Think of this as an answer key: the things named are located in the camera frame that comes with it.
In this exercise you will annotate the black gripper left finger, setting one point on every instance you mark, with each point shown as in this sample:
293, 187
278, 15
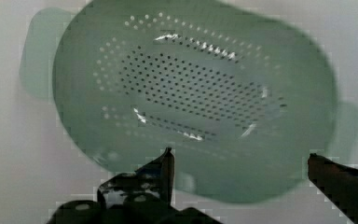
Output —
143, 196

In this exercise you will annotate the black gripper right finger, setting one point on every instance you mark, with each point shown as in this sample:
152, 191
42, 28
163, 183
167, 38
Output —
339, 183

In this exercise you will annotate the green plastic strainer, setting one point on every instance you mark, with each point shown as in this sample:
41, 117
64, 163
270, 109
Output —
240, 99

